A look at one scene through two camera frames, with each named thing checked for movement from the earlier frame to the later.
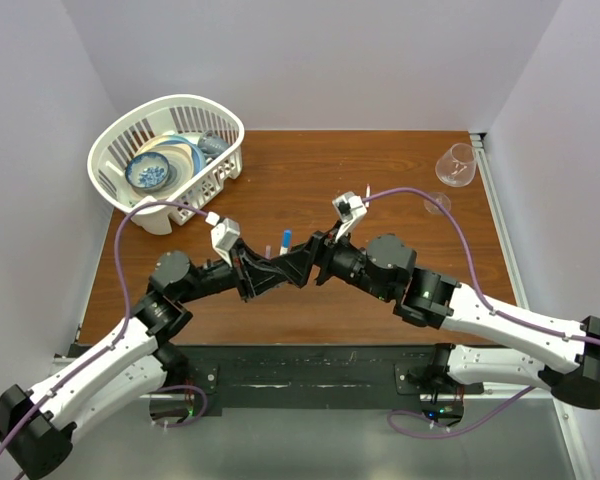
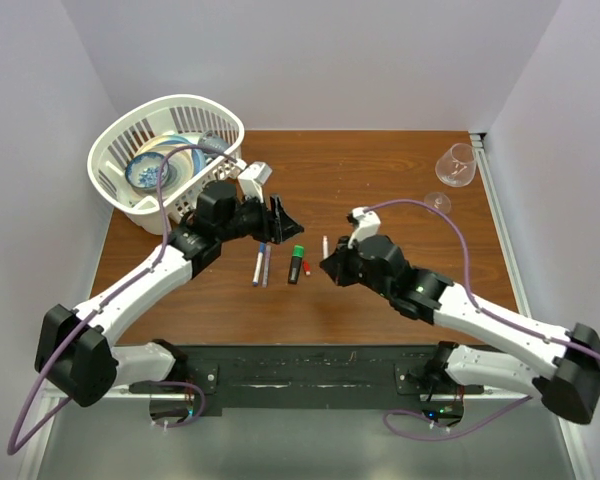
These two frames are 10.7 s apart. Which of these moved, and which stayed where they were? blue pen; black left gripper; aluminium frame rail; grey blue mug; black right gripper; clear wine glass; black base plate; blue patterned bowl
Moved: black left gripper; black right gripper; blue pen
Stayed: blue patterned bowl; aluminium frame rail; black base plate; clear wine glass; grey blue mug
